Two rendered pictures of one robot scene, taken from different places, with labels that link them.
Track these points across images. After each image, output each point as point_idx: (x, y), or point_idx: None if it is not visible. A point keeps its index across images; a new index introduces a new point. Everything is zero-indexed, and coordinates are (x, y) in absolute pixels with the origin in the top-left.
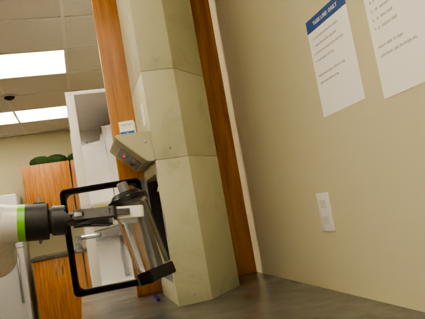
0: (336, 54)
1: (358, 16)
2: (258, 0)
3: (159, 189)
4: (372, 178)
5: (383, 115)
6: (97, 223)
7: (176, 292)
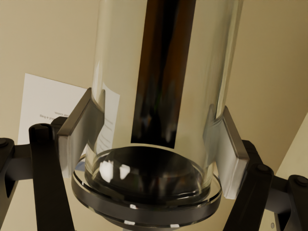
0: None
1: (5, 130)
2: None
3: None
4: (49, 3)
5: (6, 47)
6: (226, 222)
7: None
